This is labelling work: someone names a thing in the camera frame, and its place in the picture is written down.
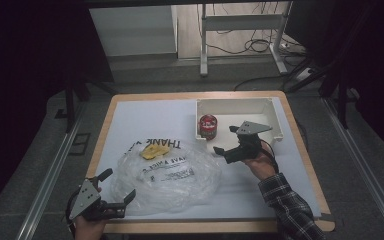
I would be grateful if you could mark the white cabinet panel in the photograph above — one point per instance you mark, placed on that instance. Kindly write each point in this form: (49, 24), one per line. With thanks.
(133, 30)

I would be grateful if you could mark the white power strip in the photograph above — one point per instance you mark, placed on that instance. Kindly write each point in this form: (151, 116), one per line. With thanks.
(304, 73)

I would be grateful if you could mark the clear plastic bag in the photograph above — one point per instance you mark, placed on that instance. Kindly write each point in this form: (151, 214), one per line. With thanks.
(166, 193)

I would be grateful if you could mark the red can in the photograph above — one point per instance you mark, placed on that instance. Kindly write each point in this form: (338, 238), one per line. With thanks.
(208, 126)

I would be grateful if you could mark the yellow snack packet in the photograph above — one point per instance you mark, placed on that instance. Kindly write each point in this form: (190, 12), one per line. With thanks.
(155, 151)

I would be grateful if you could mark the person's left hand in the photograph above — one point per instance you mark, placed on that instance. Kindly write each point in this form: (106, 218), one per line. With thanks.
(90, 230)

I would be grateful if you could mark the aluminium floor rail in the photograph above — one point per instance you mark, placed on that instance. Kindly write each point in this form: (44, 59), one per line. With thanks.
(50, 180)
(363, 166)

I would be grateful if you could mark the black floor plate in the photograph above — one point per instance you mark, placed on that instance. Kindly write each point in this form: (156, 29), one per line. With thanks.
(80, 144)

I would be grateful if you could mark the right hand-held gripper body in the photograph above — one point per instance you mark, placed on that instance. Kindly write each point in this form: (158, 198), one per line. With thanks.
(246, 146)

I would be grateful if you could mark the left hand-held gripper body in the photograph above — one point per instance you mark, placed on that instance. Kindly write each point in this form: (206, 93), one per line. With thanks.
(86, 199)

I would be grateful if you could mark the black stand leg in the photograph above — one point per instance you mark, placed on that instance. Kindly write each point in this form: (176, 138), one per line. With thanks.
(69, 103)

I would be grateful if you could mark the white plastic box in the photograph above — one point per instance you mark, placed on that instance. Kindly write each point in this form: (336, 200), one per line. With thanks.
(230, 110)

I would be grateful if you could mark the white table mat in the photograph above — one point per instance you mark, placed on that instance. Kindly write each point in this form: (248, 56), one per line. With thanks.
(146, 116)

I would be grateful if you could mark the person's right hand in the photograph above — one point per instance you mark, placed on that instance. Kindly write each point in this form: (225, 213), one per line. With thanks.
(263, 165)

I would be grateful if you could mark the wooden table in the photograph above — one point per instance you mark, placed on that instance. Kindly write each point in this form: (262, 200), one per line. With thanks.
(200, 227)

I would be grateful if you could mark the white metal desk frame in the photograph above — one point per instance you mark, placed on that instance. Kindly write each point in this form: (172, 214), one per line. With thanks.
(240, 22)

